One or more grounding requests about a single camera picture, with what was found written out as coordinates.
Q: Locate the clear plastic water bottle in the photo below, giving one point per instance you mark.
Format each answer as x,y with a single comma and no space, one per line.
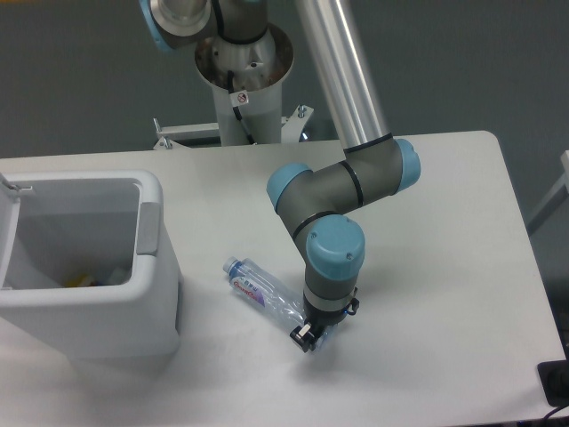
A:
267,294

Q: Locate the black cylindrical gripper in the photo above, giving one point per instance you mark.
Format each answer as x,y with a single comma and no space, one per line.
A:
304,337

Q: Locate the yellow trash inside bin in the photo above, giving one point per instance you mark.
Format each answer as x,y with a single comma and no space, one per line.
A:
82,281

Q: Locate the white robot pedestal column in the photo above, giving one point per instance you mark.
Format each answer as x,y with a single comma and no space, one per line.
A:
246,80

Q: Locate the white frame at right edge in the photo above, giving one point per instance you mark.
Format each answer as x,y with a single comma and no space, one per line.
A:
551,201

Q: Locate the white open trash can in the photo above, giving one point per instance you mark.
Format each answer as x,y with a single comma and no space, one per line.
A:
56,226

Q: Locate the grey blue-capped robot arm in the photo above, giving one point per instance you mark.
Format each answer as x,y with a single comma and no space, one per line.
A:
313,205

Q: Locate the black device at table edge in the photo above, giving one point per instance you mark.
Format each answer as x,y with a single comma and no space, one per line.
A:
554,381

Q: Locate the white metal base frame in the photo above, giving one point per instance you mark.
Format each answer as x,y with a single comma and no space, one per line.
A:
302,125

